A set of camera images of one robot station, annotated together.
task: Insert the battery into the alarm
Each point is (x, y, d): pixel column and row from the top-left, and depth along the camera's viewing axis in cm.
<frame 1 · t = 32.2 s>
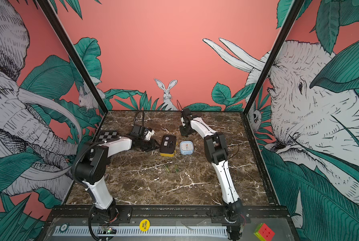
left hand: (160, 144, 95), fingers open
right hand: (183, 130, 106), fingers closed
yellow rectangular alarm clock: (168, 146, 98), point 4 cm above the table
light blue small alarm clock: (186, 147, 99), point 3 cm above the table
green battery left: (167, 168, 92), on the table
green battery right: (177, 169, 91), on the table

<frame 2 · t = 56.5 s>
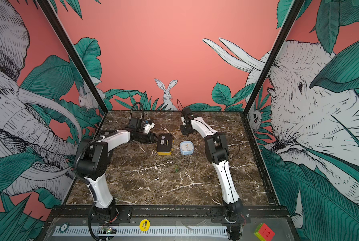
left hand: (159, 138, 95), fingers open
right hand: (184, 129, 107), fingers closed
green battery left: (167, 142, 101), point 3 cm above the table
the other named things where they were.

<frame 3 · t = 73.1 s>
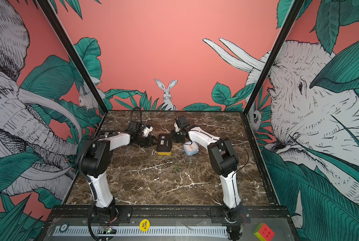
left hand: (158, 140, 97), fingers open
right hand: (168, 137, 95), fingers closed
light blue small alarm clock: (192, 149, 97), point 4 cm above the table
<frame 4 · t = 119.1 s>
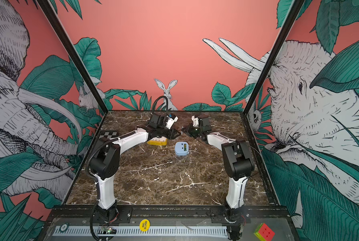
left hand: (179, 130, 92), fingers open
right hand: (180, 127, 93), fingers closed
yellow rectangular alarm clock: (156, 141, 100), point 5 cm above the table
light blue small alarm clock: (179, 148, 97), point 4 cm above the table
green battery right: (185, 147, 98), point 4 cm above the table
